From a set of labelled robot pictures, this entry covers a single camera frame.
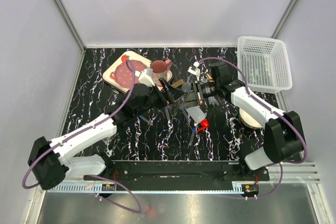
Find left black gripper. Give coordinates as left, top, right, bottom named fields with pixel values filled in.
left=135, top=78, right=185, bottom=118

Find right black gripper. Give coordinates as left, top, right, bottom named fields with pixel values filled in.
left=180, top=80, right=219, bottom=110

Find blue capped test tube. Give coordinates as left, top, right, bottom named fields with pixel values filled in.
left=164, top=106, right=171, bottom=122
left=139, top=115, right=153, bottom=125
left=188, top=128, right=196, bottom=147
left=181, top=109, right=191, bottom=123

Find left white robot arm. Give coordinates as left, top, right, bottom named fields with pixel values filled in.
left=22, top=79, right=184, bottom=190

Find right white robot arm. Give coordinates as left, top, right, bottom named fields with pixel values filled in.
left=180, top=58, right=308, bottom=180

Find clear plastic funnel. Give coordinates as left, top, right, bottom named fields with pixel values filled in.
left=181, top=82, right=192, bottom=93

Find clear plastic pipettes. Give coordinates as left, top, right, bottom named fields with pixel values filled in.
left=208, top=97, right=219, bottom=106

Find white wash bottle red cap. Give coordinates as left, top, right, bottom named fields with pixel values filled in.
left=186, top=106, right=209, bottom=132

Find wooden test tube clamp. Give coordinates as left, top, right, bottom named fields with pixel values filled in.
left=205, top=73, right=213, bottom=81

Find pink patterned mug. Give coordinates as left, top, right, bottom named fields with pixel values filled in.
left=150, top=59, right=172, bottom=87

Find pink dotted plate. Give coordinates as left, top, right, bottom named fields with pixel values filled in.
left=113, top=60, right=146, bottom=89

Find cream floral bowl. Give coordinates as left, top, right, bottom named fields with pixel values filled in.
left=239, top=108, right=264, bottom=130

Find cream strawberry tray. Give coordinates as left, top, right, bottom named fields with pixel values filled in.
left=102, top=51, right=163, bottom=93

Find white plastic basket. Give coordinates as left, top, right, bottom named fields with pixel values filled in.
left=237, top=36, right=292, bottom=94

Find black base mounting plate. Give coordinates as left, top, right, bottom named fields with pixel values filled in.
left=98, top=161, right=270, bottom=191

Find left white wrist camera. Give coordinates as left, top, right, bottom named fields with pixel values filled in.
left=135, top=68, right=155, bottom=87

